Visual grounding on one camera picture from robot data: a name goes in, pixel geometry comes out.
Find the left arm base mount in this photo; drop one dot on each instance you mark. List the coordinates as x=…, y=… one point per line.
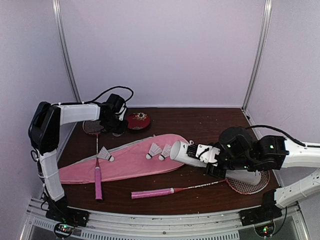
x=67, y=218

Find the white shuttlecock tube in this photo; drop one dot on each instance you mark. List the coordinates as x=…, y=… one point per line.
x=178, y=153

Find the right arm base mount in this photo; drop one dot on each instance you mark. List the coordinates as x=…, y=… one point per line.
x=267, y=212

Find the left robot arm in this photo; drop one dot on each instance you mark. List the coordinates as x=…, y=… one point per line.
x=44, y=131

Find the left aluminium corner post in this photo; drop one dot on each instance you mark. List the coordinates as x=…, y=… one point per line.
x=64, y=48

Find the aluminium corner post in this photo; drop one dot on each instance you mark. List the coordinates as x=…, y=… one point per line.
x=264, y=30
x=64, y=48

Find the pink racket bag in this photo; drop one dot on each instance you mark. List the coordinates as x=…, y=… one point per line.
x=130, y=162

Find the right pink-handled badminton racket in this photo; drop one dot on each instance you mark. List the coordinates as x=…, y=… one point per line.
x=236, y=185

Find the white shuttlecock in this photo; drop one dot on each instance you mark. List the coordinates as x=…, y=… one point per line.
x=104, y=154
x=165, y=152
x=153, y=151

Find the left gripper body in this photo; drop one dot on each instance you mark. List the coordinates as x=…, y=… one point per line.
x=114, y=126

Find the red floral dish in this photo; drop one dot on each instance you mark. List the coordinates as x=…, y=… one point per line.
x=138, y=121

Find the front aluminium rail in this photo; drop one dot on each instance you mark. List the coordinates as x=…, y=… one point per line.
x=224, y=225

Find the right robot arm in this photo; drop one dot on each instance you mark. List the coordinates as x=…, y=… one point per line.
x=236, y=150

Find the left pink-handled badminton racket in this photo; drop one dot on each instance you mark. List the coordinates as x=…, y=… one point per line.
x=95, y=128

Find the right aluminium corner post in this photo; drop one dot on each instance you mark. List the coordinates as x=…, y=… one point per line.
x=264, y=30

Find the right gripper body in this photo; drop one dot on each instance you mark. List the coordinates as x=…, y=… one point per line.
x=214, y=173

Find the pink-handled badminton racket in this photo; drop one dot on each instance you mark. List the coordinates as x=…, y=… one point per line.
x=236, y=185
x=95, y=128

